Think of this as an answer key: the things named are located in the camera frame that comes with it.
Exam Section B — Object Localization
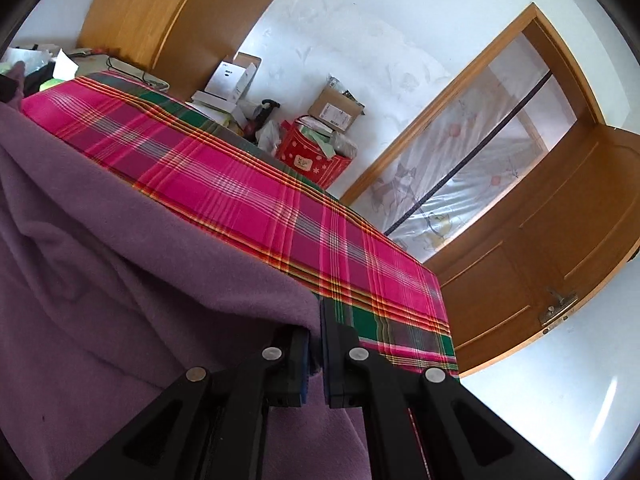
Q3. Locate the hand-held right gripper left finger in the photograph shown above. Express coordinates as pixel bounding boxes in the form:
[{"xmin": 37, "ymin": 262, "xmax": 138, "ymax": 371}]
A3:
[{"xmin": 65, "ymin": 325, "xmax": 311, "ymax": 480}]

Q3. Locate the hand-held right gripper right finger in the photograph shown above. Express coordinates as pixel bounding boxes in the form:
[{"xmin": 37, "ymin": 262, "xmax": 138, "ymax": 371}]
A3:
[{"xmin": 320, "ymin": 297, "xmax": 573, "ymax": 480}]

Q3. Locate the purple fleece garment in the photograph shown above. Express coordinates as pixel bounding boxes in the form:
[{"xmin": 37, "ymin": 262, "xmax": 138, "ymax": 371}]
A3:
[{"xmin": 0, "ymin": 102, "xmax": 373, "ymax": 480}]

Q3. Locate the red gift bag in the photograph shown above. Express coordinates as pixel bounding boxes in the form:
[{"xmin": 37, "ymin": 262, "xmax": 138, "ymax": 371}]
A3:
[{"xmin": 277, "ymin": 117, "xmax": 353, "ymax": 186}]

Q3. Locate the pink plaid blanket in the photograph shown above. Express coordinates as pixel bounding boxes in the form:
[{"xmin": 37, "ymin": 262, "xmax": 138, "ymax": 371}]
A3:
[{"xmin": 20, "ymin": 71, "xmax": 461, "ymax": 480}]

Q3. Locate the cardboard box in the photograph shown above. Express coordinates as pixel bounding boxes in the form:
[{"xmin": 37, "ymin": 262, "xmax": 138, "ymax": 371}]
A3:
[{"xmin": 307, "ymin": 85, "xmax": 366, "ymax": 133}]

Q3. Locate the black curtain strip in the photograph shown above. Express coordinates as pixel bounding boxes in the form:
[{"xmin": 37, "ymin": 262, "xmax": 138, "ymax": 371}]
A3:
[{"xmin": 385, "ymin": 70, "xmax": 553, "ymax": 236}]

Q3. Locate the wooden door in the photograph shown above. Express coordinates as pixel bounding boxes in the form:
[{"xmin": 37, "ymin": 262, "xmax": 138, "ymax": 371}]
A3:
[{"xmin": 425, "ymin": 125, "xmax": 640, "ymax": 378}]

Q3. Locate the printed translucent door curtain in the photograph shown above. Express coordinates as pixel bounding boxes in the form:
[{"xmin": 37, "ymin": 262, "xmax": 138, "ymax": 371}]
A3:
[{"xmin": 357, "ymin": 35, "xmax": 583, "ymax": 261}]

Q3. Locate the white carton box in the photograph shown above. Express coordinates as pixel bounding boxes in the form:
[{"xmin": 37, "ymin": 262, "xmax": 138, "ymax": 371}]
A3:
[{"xmin": 205, "ymin": 52, "xmax": 263, "ymax": 103}]

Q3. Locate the wooden wardrobe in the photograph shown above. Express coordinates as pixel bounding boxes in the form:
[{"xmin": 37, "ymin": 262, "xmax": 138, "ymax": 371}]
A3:
[{"xmin": 77, "ymin": 0, "xmax": 321, "ymax": 103}]

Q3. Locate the metal door handle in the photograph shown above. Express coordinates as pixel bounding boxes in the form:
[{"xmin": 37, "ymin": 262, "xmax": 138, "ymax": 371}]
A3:
[{"xmin": 537, "ymin": 287, "xmax": 578, "ymax": 326}]

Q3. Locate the black handled tool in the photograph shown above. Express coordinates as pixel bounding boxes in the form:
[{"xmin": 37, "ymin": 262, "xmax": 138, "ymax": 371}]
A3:
[{"xmin": 245, "ymin": 99, "xmax": 281, "ymax": 133}]

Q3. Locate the black cable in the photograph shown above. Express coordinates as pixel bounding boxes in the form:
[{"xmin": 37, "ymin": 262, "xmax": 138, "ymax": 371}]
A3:
[{"xmin": 107, "ymin": 57, "xmax": 161, "ymax": 85}]

